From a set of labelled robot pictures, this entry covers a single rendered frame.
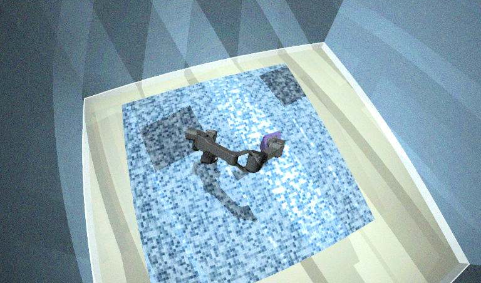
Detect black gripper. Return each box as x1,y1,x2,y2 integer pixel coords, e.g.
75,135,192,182
200,130,217,164

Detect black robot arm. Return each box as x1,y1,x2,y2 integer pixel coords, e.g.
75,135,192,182
185,128,286,173

